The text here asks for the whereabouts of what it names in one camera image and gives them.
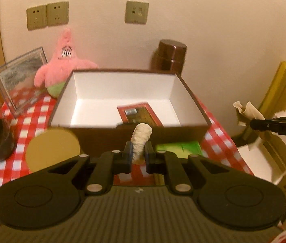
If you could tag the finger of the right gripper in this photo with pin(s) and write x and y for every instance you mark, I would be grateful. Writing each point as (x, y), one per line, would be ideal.
(265, 125)

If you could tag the beige stocking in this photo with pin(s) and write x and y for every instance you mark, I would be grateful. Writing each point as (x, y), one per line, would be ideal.
(246, 113)

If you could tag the green tissue box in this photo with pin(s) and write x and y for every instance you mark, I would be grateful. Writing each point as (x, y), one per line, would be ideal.
(182, 149)

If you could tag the double wall socket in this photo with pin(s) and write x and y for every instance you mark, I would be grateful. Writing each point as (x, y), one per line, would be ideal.
(52, 14)

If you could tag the pink starfish plush toy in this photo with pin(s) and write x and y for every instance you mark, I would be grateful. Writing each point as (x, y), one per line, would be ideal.
(53, 75)

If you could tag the brown cardboard box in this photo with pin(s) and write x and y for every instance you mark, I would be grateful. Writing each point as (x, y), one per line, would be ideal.
(88, 106)

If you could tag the red white checkered tablecloth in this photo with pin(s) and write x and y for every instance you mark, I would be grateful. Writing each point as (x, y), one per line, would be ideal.
(216, 145)

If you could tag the framed picture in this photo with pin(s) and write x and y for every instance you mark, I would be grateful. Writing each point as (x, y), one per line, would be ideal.
(17, 81)

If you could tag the cashew jar gold lid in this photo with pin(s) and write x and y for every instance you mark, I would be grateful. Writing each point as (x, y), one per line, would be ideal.
(51, 147)

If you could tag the brown metal thermos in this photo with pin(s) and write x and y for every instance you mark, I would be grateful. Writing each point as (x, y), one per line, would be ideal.
(170, 56)

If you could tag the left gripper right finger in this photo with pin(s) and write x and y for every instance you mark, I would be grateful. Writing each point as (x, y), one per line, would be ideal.
(167, 163)

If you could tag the white side table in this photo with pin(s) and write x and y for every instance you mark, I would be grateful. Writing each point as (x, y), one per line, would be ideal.
(272, 145)

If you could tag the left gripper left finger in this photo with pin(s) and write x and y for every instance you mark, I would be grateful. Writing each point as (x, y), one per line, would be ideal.
(107, 166)

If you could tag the red black snack packet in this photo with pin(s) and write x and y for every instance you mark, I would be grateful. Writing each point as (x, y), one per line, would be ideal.
(139, 113)

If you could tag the single wall socket plate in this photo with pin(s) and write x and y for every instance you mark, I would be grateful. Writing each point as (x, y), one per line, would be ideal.
(136, 12)

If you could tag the white sock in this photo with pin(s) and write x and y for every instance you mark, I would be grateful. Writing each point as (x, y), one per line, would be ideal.
(140, 136)

